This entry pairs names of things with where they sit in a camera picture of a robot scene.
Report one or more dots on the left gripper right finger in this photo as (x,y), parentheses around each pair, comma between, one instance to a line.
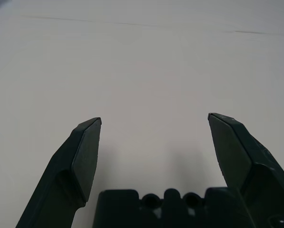
(251,166)

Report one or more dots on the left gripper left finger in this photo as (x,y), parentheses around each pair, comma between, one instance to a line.
(68,166)

